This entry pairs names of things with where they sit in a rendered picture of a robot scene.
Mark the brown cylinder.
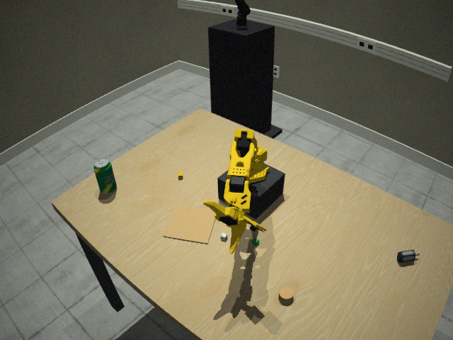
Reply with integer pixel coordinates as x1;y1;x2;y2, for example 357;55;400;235
278;287;294;303

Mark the tan flat mat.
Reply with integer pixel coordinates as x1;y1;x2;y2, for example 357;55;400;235
163;205;216;244

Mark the green drink can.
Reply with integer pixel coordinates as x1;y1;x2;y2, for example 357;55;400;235
93;157;117;194

